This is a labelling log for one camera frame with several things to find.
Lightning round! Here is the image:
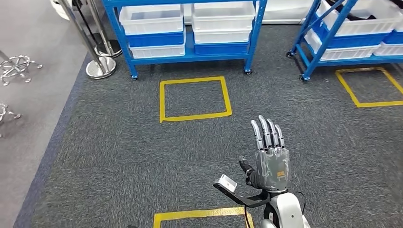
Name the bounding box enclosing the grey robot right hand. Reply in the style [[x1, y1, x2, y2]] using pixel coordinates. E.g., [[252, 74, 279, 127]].
[[239, 114, 290, 193]]

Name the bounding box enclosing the blue metal shelf rack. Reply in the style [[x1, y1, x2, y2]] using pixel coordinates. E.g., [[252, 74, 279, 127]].
[[102, 0, 268, 81]]

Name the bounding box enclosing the black plastic part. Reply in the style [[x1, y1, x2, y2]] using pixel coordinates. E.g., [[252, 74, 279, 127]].
[[326, 0, 377, 21]]

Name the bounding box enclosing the yellow floor tape square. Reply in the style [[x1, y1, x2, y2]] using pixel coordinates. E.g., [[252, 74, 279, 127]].
[[153, 208, 254, 228]]

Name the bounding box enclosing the blue wheeled bin rack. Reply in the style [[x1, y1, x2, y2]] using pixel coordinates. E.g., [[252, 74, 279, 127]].
[[286, 0, 403, 82]]

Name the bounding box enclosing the blue plastic bin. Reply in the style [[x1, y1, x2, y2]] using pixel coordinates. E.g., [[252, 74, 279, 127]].
[[193, 42, 250, 56]]

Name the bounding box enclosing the chrome stanchion with round base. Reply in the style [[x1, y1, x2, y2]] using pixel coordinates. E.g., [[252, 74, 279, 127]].
[[58, 0, 116, 79]]

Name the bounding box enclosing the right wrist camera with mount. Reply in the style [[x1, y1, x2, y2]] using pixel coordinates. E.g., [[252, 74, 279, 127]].
[[213, 174, 271, 209]]

